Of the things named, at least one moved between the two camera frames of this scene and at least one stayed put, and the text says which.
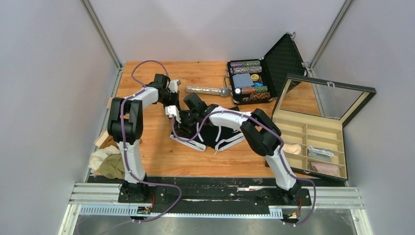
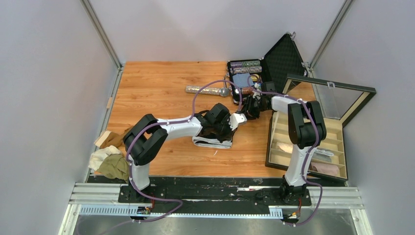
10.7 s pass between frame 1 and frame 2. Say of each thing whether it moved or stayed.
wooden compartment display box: stayed
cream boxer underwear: stayed
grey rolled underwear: stayed
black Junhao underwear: moved
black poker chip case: stayed
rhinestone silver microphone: stayed
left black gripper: moved
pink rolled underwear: stayed
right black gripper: moved
